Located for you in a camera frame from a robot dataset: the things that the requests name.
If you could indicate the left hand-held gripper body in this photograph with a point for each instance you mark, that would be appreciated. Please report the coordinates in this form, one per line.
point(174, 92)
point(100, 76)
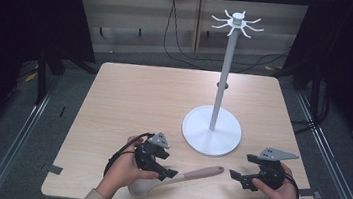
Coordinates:
point(146, 158)

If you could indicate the dark curtain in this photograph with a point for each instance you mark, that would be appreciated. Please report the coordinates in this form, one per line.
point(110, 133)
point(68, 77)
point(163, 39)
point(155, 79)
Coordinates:
point(352, 66)
point(15, 27)

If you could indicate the metal floor rail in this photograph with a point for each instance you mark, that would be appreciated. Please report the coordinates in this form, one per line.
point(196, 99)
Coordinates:
point(334, 171)
point(14, 148)

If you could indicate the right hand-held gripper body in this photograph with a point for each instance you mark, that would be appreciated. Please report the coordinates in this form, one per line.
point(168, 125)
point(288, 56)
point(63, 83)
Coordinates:
point(271, 177)

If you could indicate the person's left hand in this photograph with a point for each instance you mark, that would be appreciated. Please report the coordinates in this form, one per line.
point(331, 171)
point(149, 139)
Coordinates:
point(122, 170)

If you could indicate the black metal stand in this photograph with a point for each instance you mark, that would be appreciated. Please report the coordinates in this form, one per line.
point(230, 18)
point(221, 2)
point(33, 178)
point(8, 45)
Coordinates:
point(42, 77)

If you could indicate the grey tape piece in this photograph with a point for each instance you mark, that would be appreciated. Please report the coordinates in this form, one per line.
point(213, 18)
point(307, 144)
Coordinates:
point(310, 194)
point(53, 168)

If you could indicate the yellow floor tape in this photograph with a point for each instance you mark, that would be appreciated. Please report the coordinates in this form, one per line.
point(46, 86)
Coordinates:
point(30, 77)

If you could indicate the white utensil hanging stand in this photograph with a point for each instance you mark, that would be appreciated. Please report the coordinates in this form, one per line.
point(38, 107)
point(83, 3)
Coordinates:
point(221, 84)

